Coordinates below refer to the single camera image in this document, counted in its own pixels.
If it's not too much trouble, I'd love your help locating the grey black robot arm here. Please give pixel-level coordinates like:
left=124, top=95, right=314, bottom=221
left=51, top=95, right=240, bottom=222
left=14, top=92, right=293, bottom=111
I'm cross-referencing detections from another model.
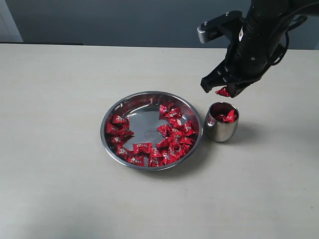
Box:
left=197, top=0, right=319, bottom=98

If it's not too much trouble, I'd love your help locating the round stainless steel plate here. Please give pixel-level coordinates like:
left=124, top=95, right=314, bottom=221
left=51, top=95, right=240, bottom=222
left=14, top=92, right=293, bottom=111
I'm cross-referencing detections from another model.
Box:
left=100, top=91, right=203, bottom=171

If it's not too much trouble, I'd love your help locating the stainless steel cup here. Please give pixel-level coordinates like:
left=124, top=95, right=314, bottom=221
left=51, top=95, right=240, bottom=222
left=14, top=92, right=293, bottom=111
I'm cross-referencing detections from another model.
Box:
left=204, top=102, right=239, bottom=142

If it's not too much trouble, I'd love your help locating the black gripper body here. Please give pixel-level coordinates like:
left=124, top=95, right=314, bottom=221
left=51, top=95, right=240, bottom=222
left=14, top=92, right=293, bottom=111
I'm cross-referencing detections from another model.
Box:
left=221, top=14, right=289, bottom=84

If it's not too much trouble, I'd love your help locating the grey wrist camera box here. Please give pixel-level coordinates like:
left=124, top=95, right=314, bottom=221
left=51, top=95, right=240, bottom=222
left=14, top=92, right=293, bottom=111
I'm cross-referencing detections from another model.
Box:
left=197, top=10, right=245, bottom=44

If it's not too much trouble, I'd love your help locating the red candy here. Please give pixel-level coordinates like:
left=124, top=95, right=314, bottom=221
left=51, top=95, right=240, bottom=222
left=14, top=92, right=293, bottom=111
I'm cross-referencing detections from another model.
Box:
left=127, top=155, right=145, bottom=167
left=106, top=122, right=120, bottom=135
left=165, top=107, right=182, bottom=119
left=159, top=104, right=171, bottom=116
left=216, top=110, right=238, bottom=123
left=133, top=142, right=152, bottom=154
left=215, top=87, right=231, bottom=97
left=179, top=137, right=196, bottom=145
left=112, top=115, right=129, bottom=125

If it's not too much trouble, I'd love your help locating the black cable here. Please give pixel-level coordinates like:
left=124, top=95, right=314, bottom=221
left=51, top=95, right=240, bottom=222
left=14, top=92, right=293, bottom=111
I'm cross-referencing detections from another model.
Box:
left=269, top=14, right=309, bottom=67

